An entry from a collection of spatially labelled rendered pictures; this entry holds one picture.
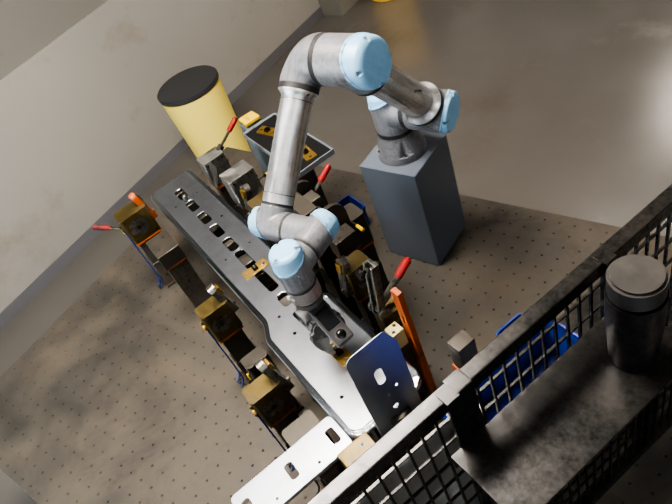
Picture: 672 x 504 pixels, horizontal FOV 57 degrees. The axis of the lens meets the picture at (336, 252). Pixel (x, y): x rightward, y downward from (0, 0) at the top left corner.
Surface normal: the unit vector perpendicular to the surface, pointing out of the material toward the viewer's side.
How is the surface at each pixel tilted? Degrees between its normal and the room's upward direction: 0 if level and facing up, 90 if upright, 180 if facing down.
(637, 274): 0
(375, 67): 84
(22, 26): 90
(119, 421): 0
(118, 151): 90
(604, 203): 0
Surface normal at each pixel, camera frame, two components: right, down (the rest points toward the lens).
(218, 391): -0.29, -0.66
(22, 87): 0.79, 0.24
